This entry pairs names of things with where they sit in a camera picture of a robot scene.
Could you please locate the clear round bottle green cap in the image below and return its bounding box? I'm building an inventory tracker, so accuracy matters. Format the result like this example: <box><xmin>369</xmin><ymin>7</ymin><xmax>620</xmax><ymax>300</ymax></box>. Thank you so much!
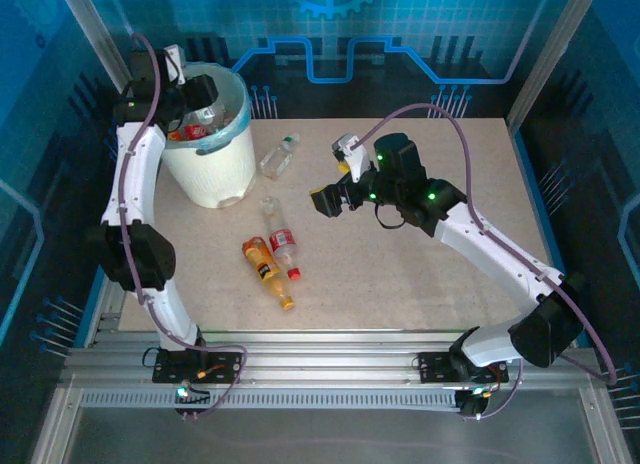
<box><xmin>192</xmin><ymin>102</ymin><xmax>236</xmax><ymax>131</ymax></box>

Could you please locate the red label bottle red cap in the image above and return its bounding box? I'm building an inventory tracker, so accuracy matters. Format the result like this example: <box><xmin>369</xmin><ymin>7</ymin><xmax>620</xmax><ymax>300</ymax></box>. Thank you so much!
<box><xmin>260</xmin><ymin>196</ymin><xmax>302</xmax><ymax>281</ymax></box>

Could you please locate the clear square bottle green cap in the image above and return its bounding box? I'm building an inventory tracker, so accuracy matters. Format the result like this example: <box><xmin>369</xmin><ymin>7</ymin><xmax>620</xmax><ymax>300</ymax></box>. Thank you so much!
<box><xmin>258</xmin><ymin>132</ymin><xmax>301</xmax><ymax>180</ymax></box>

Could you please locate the orange juice bottle yellow cap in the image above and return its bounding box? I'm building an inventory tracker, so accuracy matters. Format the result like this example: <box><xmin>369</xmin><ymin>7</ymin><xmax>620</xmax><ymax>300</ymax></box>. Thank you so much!
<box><xmin>241</xmin><ymin>236</ymin><xmax>297</xmax><ymax>311</ymax></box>

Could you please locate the blue plastic bin liner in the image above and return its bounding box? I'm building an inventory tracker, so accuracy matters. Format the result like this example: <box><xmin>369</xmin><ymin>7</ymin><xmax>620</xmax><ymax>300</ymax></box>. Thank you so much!
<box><xmin>167</xmin><ymin>63</ymin><xmax>251</xmax><ymax>155</ymax></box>

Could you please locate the white plastic waste bin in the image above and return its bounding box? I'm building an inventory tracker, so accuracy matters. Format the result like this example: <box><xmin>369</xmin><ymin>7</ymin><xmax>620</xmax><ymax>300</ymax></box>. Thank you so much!
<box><xmin>159</xmin><ymin>63</ymin><xmax>259</xmax><ymax>210</ymax></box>

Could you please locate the black controller box with LED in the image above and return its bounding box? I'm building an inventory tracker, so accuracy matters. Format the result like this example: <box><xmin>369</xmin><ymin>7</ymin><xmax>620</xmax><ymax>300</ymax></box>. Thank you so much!
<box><xmin>455</xmin><ymin>387</ymin><xmax>490</xmax><ymax>419</ymax></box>
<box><xmin>173</xmin><ymin>378</ymin><xmax>211</xmax><ymax>420</ymax></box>

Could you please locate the grey metal panel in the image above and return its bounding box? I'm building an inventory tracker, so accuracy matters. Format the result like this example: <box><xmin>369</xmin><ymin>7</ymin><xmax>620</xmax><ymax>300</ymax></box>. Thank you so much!
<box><xmin>29</xmin><ymin>383</ymin><xmax>634</xmax><ymax>464</ymax></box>

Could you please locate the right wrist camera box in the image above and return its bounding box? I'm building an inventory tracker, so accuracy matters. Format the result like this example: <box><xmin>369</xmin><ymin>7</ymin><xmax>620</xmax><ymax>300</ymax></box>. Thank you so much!
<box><xmin>331</xmin><ymin>133</ymin><xmax>377</xmax><ymax>183</ymax></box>

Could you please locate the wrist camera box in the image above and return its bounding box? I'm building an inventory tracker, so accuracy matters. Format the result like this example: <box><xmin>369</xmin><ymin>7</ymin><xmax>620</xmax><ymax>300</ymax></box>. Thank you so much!
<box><xmin>331</xmin><ymin>133</ymin><xmax>377</xmax><ymax>183</ymax></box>
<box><xmin>163</xmin><ymin>44</ymin><xmax>187</xmax><ymax>84</ymax></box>

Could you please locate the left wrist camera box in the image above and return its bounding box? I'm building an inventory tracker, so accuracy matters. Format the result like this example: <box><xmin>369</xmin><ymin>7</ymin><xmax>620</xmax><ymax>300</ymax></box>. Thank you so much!
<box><xmin>163</xmin><ymin>44</ymin><xmax>187</xmax><ymax>84</ymax></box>

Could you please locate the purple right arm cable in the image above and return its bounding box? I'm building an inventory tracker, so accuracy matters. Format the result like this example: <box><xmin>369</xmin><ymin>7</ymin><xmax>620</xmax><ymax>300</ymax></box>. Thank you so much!
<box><xmin>354</xmin><ymin>102</ymin><xmax>619</xmax><ymax>420</ymax></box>

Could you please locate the aluminium frame post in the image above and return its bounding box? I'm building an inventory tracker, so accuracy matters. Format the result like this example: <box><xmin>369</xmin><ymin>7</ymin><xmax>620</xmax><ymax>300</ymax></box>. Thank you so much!
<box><xmin>505</xmin><ymin>0</ymin><xmax>604</xmax><ymax>133</ymax></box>
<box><xmin>55</xmin><ymin>0</ymin><xmax>154</xmax><ymax>93</ymax></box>

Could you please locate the table side rail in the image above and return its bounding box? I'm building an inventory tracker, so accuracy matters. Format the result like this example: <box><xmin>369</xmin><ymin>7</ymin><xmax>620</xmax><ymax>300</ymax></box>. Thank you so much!
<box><xmin>509</xmin><ymin>131</ymin><xmax>584</xmax><ymax>345</ymax></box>
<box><xmin>82</xmin><ymin>263</ymin><xmax>151</xmax><ymax>348</ymax></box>

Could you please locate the aluminium frame rail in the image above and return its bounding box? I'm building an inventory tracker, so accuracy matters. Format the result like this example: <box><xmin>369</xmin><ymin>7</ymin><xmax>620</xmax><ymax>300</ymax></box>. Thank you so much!
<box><xmin>62</xmin><ymin>331</ymin><xmax>604</xmax><ymax>385</ymax></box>

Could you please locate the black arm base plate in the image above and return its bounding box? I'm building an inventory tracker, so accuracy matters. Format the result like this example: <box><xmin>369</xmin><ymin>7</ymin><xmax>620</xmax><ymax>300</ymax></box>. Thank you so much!
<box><xmin>152</xmin><ymin>351</ymin><xmax>245</xmax><ymax>385</ymax></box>
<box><xmin>417</xmin><ymin>351</ymin><xmax>510</xmax><ymax>385</ymax></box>

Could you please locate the slotted cable duct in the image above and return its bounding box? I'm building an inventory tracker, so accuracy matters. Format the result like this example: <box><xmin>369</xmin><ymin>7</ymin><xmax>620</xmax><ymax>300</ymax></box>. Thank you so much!
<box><xmin>79</xmin><ymin>389</ymin><xmax>461</xmax><ymax>411</ymax></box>

